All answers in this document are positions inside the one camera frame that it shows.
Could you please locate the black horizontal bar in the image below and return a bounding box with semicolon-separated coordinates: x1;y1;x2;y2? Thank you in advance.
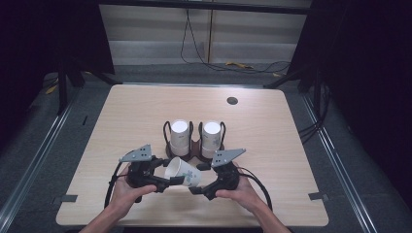
98;0;313;16

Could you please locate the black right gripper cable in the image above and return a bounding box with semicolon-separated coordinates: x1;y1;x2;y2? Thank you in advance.
237;166;273;212

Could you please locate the person's left hand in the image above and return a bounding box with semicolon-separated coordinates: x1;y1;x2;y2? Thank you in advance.
109;172;158;214

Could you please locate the black metal stand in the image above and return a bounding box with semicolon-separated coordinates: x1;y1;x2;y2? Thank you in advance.
263;67;326;115
55;57;115;117

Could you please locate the white floral paper cup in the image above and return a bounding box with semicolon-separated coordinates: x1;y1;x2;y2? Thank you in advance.
163;156;203;188

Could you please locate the dark brown double cup holder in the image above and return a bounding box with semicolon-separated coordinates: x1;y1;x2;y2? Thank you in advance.
162;119;227;164

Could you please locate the black cable bundle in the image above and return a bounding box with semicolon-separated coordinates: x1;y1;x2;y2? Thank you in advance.
297;83;332;146

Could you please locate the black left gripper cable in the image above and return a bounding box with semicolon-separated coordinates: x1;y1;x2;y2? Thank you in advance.
103;150;134;210

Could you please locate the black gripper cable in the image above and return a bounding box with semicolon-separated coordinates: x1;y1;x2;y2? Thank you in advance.
103;150;134;210
237;166;273;212

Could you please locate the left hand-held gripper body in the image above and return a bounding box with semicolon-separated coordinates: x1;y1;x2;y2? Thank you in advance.
118;144;160;189

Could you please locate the yellow strap on floor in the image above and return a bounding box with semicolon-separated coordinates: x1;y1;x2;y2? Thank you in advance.
224;60;255;70

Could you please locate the stack of white paper cups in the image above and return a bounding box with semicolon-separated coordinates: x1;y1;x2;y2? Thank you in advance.
200;120;223;160
169;118;190;157

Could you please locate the dark curtain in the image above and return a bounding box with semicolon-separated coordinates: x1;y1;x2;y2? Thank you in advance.
0;0;116;147
287;0;412;202

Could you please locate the person's right hand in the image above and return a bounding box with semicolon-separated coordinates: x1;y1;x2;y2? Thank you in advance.
216;162;264;212

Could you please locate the metal floor rail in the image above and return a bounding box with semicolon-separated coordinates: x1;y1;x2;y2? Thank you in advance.
0;86;82;225
298;92;379;233

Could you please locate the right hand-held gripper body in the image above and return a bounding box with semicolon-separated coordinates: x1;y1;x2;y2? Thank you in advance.
210;148;247;191

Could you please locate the black hanging cable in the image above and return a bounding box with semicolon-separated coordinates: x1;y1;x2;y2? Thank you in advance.
180;8;292;75

